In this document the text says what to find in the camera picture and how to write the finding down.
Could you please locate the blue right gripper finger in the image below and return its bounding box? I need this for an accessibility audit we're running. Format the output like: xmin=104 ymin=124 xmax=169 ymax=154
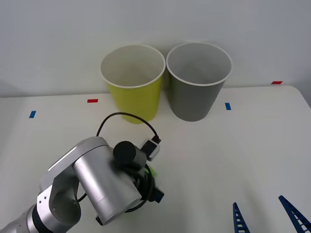
xmin=232 ymin=201 xmax=250 ymax=233
xmin=278 ymin=195 xmax=311 ymax=233

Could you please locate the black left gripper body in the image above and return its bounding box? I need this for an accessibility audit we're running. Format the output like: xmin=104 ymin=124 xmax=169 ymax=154
xmin=128 ymin=165 xmax=158 ymax=202

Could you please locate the grey plastic bin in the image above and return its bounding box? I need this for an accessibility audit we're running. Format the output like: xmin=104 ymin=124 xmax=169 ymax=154
xmin=165 ymin=42 xmax=233 ymax=123

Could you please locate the yellow-green plastic bin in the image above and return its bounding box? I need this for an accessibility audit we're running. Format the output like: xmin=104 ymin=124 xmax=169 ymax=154
xmin=100 ymin=44 xmax=167 ymax=125

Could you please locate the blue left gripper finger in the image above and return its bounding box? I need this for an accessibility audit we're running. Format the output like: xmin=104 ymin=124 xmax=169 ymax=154
xmin=153 ymin=186 xmax=165 ymax=204

